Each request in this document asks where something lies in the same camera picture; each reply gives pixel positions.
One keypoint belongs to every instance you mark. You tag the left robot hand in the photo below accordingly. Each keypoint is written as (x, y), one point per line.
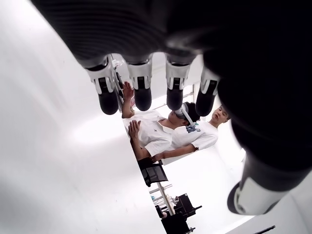
(219, 36)

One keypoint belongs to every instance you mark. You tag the white VR headset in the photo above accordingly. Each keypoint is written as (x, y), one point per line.
(181, 111)

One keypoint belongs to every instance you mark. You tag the person in white T-shirt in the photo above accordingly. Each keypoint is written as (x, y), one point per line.
(202, 139)

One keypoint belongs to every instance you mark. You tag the monitor with pink screen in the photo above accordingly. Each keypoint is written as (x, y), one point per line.
(132, 101)

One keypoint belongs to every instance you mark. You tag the person in white polo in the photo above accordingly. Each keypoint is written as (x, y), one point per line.
(151, 134)

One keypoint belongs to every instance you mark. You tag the black mesh chair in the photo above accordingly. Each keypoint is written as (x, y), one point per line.
(154, 173)

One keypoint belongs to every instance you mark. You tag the white metal rack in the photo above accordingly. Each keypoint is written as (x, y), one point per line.
(164, 197)

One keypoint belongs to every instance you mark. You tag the black equipment stand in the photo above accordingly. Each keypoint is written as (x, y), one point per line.
(184, 203)

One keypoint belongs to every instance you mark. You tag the black bar stand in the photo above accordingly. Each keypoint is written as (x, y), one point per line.
(264, 229)

